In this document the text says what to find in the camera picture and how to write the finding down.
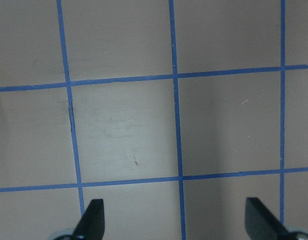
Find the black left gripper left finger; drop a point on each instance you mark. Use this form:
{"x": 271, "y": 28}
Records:
{"x": 92, "y": 224}

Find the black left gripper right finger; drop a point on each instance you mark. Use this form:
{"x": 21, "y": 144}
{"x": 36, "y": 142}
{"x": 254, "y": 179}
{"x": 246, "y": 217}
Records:
{"x": 260, "y": 223}

